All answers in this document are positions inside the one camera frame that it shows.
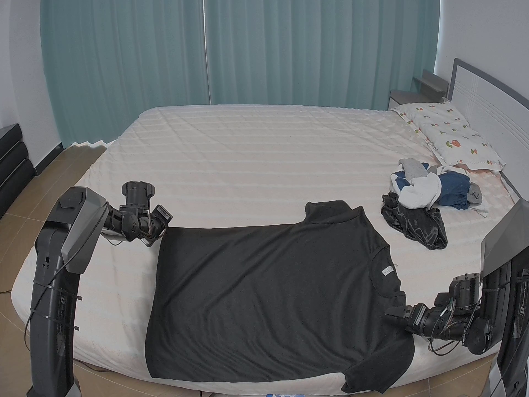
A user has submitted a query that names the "black T-shirt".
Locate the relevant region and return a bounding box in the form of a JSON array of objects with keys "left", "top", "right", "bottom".
[{"left": 145, "top": 200, "right": 416, "bottom": 394}]

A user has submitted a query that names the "white printed pillow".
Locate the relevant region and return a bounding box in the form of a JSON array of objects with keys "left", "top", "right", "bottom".
[{"left": 390, "top": 101, "right": 507, "bottom": 170}]

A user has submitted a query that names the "black chest of drawers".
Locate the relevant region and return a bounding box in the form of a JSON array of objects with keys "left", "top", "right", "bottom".
[{"left": 0, "top": 123, "right": 36, "bottom": 218}]

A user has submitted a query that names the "blue-green curtain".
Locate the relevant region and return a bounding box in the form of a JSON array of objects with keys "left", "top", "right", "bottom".
[
  {"left": 204, "top": 0, "right": 441, "bottom": 111},
  {"left": 41, "top": 0, "right": 212, "bottom": 148}
]

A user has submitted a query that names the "bed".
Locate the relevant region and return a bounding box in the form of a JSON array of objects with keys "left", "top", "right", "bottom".
[{"left": 10, "top": 57, "right": 529, "bottom": 396}]

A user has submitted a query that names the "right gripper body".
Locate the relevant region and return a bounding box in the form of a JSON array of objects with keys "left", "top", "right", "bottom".
[{"left": 406, "top": 303, "right": 439, "bottom": 339}]

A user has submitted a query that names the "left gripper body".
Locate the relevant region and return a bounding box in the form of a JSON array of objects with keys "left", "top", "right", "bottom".
[{"left": 149, "top": 203, "right": 173, "bottom": 235}]

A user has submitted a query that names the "grey bedside table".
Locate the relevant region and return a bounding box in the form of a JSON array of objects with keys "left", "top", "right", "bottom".
[{"left": 390, "top": 69, "right": 450, "bottom": 111}]

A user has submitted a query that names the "black satin garment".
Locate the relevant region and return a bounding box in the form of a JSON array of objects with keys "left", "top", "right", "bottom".
[{"left": 381, "top": 193, "right": 448, "bottom": 251}]

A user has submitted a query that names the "pile of clothes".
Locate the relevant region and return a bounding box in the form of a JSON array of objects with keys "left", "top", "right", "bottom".
[{"left": 390, "top": 158, "right": 490, "bottom": 218}]

